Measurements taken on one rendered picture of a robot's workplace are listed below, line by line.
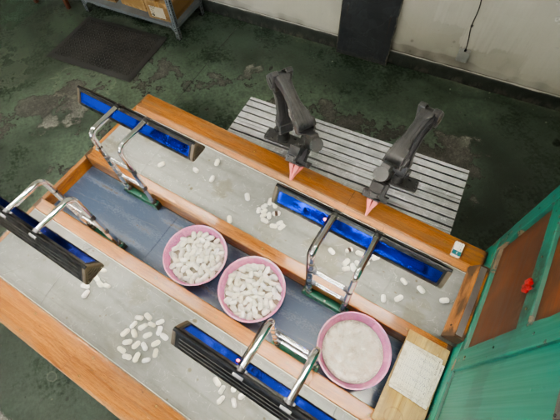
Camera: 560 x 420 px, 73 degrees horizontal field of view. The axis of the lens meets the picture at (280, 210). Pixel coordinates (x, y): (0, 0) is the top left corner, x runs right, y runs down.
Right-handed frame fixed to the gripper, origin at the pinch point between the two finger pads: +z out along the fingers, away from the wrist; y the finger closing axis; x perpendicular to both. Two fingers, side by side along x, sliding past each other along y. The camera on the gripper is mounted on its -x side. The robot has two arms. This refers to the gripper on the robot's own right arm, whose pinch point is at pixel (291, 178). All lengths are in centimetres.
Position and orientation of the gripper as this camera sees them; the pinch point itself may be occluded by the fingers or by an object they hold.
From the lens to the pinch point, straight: 160.8
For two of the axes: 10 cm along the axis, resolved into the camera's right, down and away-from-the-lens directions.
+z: -3.7, 8.9, 2.6
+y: 8.5, 4.3, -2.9
